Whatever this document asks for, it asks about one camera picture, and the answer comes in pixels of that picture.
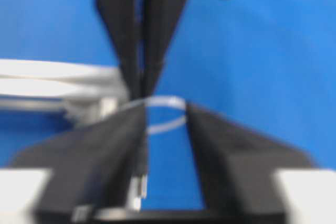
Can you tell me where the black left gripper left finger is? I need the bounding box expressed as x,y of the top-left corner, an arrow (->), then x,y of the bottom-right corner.
8,104 -> 146,217

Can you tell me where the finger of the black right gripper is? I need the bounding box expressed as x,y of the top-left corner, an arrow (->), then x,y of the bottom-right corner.
143,0 -> 186,97
96,0 -> 140,100

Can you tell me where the silver aluminium extrusion frame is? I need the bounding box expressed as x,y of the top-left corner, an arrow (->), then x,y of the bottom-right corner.
1,59 -> 130,125

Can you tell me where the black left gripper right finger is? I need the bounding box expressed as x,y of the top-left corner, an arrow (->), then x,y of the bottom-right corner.
186,103 -> 317,211

